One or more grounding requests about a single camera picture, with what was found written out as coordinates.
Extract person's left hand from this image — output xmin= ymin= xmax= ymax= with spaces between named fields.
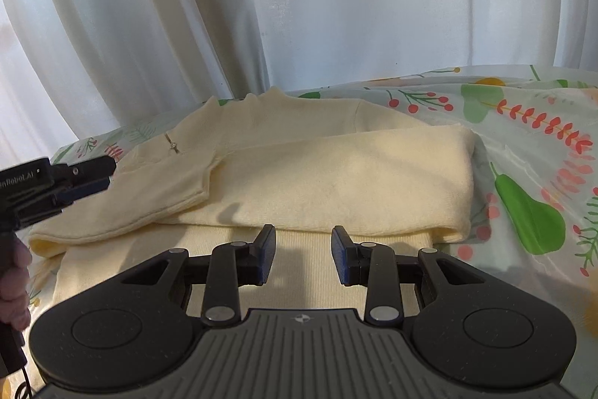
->
xmin=0 ymin=235 xmax=33 ymax=332

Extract black cable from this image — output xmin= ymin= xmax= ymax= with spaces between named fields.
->
xmin=18 ymin=364 xmax=34 ymax=399

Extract floral plastic tablecloth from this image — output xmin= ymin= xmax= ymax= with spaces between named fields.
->
xmin=19 ymin=65 xmax=598 ymax=399

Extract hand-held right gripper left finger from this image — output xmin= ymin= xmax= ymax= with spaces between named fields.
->
xmin=120 ymin=224 xmax=277 ymax=328

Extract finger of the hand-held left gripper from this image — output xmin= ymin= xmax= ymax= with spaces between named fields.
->
xmin=69 ymin=156 xmax=118 ymax=184
xmin=60 ymin=175 xmax=112 ymax=207

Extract cream knit sweater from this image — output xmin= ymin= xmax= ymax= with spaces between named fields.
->
xmin=29 ymin=86 xmax=477 ymax=316

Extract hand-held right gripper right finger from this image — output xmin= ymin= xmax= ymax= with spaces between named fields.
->
xmin=330 ymin=225 xmax=474 ymax=328

